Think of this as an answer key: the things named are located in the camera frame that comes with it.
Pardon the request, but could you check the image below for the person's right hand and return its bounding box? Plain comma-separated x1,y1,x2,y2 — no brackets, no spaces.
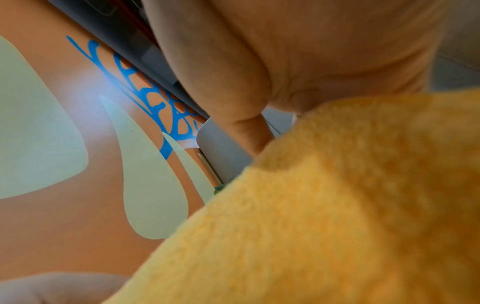
142,0,449,157

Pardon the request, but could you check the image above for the person's left hand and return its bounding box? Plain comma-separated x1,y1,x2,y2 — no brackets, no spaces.
0,271,131,304

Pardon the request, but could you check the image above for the yellow towel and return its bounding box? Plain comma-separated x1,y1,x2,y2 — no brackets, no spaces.
102,89,480,304

